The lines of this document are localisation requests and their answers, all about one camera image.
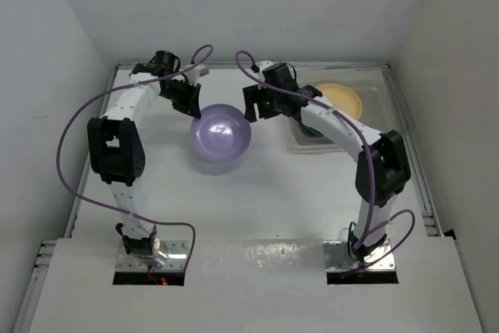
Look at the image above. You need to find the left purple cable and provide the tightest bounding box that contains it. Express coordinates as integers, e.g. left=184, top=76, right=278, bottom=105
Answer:
left=55, top=44, right=214, bottom=271

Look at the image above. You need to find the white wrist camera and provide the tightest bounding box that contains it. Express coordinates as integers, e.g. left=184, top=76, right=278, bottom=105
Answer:
left=250, top=60, right=274, bottom=74
left=183, top=64, right=210, bottom=86

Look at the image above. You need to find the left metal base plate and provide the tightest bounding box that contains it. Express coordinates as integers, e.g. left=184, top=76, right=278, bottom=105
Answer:
left=115, top=241, right=189, bottom=273

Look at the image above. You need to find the teal scalloped plate back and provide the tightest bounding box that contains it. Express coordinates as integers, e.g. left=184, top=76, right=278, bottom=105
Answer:
left=299, top=123, right=324, bottom=139

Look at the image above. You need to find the clear plastic bin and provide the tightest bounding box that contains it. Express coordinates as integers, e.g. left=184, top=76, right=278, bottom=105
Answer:
left=284, top=67, right=408, bottom=154

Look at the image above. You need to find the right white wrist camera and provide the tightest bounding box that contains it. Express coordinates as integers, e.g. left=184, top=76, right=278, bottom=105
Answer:
left=250, top=60, right=274, bottom=74

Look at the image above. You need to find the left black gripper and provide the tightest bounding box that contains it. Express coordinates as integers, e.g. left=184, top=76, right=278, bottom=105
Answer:
left=158, top=79, right=200, bottom=119

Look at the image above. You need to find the purple plate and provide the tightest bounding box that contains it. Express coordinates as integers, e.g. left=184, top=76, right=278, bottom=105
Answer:
left=190, top=104, right=252, bottom=164

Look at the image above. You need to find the metal base plate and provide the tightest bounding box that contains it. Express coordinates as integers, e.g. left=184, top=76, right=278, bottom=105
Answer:
left=323, top=240, right=396, bottom=273
left=115, top=241, right=189, bottom=273

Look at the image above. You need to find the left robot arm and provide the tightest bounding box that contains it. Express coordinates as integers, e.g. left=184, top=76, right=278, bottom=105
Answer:
left=87, top=51, right=209, bottom=260

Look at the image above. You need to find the orange plate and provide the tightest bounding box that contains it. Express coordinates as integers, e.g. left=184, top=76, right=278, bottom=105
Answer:
left=317, top=83, right=363, bottom=120

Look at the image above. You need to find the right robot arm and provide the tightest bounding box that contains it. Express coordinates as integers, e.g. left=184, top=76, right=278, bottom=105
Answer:
left=243, top=61, right=411, bottom=262

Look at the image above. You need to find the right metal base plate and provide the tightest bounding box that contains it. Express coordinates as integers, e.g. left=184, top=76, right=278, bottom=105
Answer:
left=323, top=240, right=396, bottom=273

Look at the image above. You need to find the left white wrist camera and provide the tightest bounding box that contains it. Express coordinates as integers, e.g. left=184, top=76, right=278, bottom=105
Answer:
left=183, top=64, right=210, bottom=86

